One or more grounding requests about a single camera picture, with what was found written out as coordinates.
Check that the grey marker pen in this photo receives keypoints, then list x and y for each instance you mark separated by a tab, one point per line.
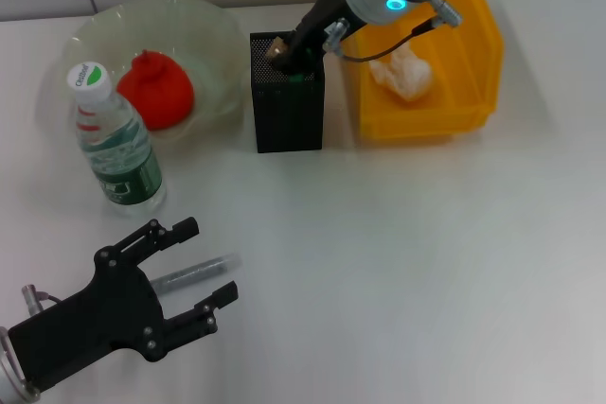
199	271

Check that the small tan eraser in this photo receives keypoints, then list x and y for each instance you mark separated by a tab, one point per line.
278	48

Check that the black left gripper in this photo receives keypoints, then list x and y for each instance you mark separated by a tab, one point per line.
94	323

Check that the white paper ball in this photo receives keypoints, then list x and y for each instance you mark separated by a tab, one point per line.
402	73

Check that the translucent wavy fruit plate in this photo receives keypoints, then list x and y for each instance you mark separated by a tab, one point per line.
208	44

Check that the yellow plastic bin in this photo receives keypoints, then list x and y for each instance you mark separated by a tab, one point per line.
426	115

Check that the red-orange toy orange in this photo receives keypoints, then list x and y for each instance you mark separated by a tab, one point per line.
161	92

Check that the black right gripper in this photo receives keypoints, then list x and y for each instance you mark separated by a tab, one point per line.
326	16

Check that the black mesh pen holder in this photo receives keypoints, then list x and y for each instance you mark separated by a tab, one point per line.
284	115

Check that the clear bottle with green label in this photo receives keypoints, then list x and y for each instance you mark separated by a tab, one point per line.
118	148

